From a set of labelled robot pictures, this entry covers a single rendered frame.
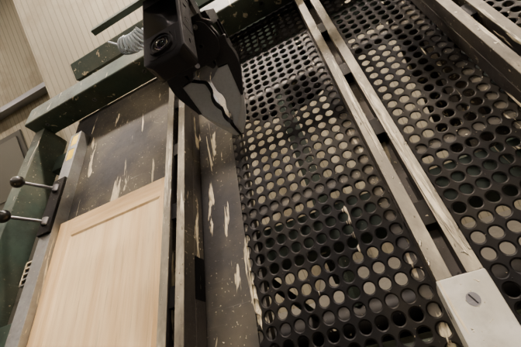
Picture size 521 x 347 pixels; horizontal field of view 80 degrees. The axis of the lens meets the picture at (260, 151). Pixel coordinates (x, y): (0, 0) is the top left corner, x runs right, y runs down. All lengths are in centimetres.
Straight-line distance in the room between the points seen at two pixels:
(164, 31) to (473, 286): 47
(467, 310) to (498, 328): 3
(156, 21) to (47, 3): 397
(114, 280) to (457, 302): 70
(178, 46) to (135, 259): 63
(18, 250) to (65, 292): 40
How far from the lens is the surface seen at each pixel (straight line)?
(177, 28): 32
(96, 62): 194
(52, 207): 117
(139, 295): 80
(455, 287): 50
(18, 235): 137
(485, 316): 50
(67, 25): 407
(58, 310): 99
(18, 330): 105
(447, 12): 82
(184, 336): 63
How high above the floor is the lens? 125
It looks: 4 degrees up
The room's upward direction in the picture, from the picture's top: 23 degrees counter-clockwise
